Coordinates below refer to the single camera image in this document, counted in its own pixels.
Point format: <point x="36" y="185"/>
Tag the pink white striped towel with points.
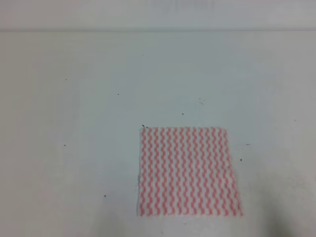
<point x="186" y="171"/>

